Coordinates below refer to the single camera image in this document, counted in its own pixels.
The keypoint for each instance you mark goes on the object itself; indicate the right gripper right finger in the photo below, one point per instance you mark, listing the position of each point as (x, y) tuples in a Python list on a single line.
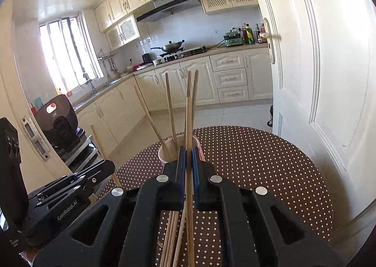
[(256, 229)]

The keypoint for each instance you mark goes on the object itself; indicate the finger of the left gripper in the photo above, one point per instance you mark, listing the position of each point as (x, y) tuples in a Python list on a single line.
[(89, 178)]

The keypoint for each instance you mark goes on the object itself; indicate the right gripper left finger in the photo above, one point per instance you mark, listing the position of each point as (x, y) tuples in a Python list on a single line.
[(121, 228)]

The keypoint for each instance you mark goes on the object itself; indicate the wooden chopstick five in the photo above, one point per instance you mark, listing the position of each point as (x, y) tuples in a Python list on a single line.
[(164, 255)]

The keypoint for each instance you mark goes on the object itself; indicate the wooden chopstick three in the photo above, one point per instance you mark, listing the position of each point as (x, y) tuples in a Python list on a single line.
[(103, 153)]

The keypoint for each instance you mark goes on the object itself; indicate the wooden chopstick six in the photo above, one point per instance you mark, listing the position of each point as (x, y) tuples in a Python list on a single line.
[(170, 237)]

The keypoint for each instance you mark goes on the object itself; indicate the wooden chopstick seven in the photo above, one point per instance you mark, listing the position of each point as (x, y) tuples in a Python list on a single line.
[(171, 248)]

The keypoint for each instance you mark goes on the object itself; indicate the wooden chopstick ten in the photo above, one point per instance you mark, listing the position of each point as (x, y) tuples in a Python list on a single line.
[(179, 239)]

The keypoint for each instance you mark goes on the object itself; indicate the wooden chopstick four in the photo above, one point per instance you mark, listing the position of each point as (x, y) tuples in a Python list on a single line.
[(189, 184)]

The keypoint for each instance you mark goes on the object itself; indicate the wooden chopstick one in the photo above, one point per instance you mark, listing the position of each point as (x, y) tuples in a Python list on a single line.
[(149, 117)]

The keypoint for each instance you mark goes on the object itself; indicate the wooden chopstick eight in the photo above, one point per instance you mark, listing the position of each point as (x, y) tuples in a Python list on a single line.
[(170, 109)]

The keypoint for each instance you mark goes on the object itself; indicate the wooden chopstick two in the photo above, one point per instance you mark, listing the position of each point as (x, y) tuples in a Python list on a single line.
[(189, 84)]

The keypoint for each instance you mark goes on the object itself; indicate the wooden chopstick nine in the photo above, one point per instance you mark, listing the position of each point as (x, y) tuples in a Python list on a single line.
[(194, 94)]

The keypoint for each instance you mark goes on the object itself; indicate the kitchen window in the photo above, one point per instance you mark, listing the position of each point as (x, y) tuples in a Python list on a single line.
[(69, 54)]

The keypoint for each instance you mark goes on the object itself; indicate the metal shelf rack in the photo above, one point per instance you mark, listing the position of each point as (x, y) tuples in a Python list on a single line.
[(83, 155)]

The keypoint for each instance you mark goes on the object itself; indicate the brown polka dot tablecloth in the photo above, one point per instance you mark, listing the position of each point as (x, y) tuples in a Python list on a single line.
[(250, 158)]

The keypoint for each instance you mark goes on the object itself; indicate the door strike plate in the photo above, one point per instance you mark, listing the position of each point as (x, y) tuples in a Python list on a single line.
[(35, 137)]

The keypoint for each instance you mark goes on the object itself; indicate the black air fryer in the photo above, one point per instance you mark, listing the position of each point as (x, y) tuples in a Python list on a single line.
[(59, 123)]

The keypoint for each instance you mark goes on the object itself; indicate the pink cylindrical cup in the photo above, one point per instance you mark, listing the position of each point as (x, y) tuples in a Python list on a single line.
[(180, 142)]

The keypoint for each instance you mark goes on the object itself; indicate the chrome sink faucet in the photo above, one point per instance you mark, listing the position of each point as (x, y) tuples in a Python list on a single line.
[(89, 81)]

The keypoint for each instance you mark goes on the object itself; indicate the black electric kettle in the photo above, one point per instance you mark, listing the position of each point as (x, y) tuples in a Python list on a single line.
[(147, 58)]

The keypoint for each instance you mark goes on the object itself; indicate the cream lower cabinets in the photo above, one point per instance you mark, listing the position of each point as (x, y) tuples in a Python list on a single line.
[(224, 77)]

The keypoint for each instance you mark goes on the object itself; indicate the black wok with lid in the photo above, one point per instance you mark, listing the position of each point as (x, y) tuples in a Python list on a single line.
[(171, 46)]

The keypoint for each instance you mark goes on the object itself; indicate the black gas stove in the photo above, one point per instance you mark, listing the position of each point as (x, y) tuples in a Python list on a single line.
[(182, 53)]

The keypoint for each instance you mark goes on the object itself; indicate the green yellow bottle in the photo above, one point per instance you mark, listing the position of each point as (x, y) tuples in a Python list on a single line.
[(249, 34)]

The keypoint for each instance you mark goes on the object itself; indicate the green electric cooker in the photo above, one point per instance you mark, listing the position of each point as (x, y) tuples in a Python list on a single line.
[(233, 38)]

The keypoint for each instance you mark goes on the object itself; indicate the black range hood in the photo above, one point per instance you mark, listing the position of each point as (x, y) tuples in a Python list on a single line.
[(167, 10)]

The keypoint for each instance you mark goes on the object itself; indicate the dark sauce bottle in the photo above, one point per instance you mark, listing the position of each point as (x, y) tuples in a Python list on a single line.
[(257, 30)]

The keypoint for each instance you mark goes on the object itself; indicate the white panel door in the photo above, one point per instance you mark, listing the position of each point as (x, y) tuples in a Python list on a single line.
[(324, 99)]

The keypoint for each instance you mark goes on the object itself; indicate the wall utensil rack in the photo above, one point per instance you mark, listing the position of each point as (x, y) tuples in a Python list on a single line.
[(108, 63)]

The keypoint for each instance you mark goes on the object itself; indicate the silver door handle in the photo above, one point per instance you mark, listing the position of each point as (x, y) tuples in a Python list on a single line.
[(273, 41)]

